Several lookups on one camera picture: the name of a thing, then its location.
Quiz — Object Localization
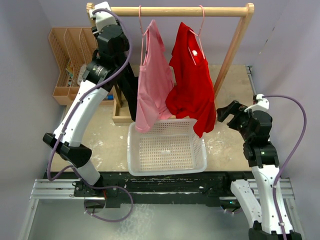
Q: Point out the red t shirt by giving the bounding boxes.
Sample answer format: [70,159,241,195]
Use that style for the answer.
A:
[166,22,216,138]

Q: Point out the blue grey small cylinder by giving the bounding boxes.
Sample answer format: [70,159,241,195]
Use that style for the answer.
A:
[106,94,114,100]

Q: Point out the peach desk file organizer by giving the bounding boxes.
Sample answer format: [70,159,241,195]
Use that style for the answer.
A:
[48,26,116,106]

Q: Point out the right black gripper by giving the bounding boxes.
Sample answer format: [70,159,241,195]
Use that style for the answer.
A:
[216,99,253,141]

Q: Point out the black t shirt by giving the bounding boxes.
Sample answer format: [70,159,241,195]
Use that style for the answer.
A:
[117,63,138,122]

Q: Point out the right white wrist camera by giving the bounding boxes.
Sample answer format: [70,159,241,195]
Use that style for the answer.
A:
[244,94,270,113]

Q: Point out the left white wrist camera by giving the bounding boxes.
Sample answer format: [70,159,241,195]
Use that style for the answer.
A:
[88,1,117,33]

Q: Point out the pink wire hanger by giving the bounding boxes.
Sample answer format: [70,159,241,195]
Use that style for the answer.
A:
[188,5,206,65]
[138,5,150,74]

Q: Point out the pink t shirt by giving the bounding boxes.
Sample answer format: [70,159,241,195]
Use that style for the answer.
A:
[135,20,174,133]

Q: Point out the white plastic basket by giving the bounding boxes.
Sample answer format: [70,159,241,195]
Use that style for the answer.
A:
[127,118,207,177]

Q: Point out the wooden clothes rack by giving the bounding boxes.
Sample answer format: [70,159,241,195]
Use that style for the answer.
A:
[86,2,255,127]

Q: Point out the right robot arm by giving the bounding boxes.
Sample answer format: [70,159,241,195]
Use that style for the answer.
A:
[217,100,302,240]

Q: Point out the papers in organizer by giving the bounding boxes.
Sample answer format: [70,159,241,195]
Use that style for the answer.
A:
[65,61,87,87]

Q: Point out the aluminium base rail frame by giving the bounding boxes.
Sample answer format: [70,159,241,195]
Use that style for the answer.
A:
[18,66,306,240]

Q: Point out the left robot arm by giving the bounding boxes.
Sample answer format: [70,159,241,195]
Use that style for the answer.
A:
[43,24,130,196]

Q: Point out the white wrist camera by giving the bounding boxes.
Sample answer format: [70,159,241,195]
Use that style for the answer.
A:
[244,94,270,113]
[88,1,117,33]

